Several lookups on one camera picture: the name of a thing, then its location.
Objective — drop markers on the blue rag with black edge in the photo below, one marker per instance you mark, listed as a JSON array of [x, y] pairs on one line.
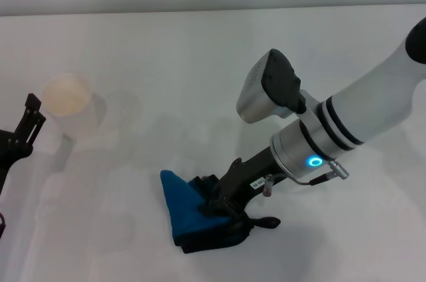
[[184, 209]]

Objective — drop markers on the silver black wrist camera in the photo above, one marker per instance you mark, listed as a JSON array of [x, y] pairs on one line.
[[266, 92]]

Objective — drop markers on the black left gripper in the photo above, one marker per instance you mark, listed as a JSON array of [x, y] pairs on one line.
[[10, 152]]

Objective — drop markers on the white paper cup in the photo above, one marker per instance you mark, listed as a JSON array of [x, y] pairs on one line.
[[66, 99]]

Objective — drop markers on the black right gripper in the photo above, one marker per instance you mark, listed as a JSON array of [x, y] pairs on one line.
[[246, 179]]

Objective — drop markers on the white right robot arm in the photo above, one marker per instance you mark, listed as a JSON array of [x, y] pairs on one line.
[[362, 109]]

